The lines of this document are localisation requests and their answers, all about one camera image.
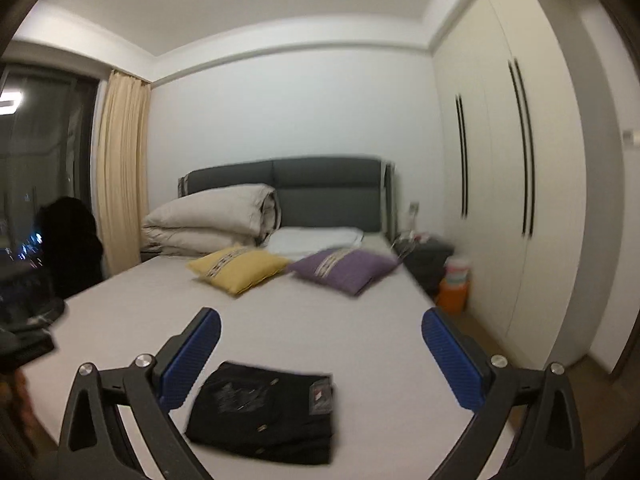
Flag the black chair by window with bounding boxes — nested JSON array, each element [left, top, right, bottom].
[[35, 196, 104, 299]]

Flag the person's left hand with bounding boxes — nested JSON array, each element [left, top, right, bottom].
[[1, 370, 37, 430]]

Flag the dark window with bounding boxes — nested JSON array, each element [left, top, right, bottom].
[[1, 63, 98, 268]]

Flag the dark grey upholstered headboard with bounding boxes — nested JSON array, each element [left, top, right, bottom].
[[178, 156, 398, 240]]

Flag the white flat pillow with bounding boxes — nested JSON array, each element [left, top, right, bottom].
[[262, 228, 364, 255]]

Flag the items on nightstand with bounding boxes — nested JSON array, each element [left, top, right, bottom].
[[394, 214, 432, 250]]

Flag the beige curtain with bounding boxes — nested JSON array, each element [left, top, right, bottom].
[[94, 70, 151, 275]]

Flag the purple patterned cushion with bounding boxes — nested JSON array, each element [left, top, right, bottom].
[[288, 247, 400, 297]]

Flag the orange plastic stool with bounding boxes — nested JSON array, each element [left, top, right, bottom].
[[435, 280, 470, 315]]

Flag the yellow patterned cushion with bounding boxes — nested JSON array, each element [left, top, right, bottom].
[[186, 246, 291, 297]]

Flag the folded beige duvet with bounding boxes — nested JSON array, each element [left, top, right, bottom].
[[142, 184, 281, 256]]

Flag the black denim pants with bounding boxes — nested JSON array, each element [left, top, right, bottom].
[[184, 362, 334, 466]]

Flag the dark grey nightstand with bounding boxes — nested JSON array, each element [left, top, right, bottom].
[[392, 235, 454, 299]]

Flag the white mattress bed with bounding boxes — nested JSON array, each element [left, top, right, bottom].
[[24, 257, 472, 479]]

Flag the white wardrobe with black handles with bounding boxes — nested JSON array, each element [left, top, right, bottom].
[[433, 0, 624, 368]]

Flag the striped white bucket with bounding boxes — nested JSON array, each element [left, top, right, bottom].
[[445, 255, 471, 286]]

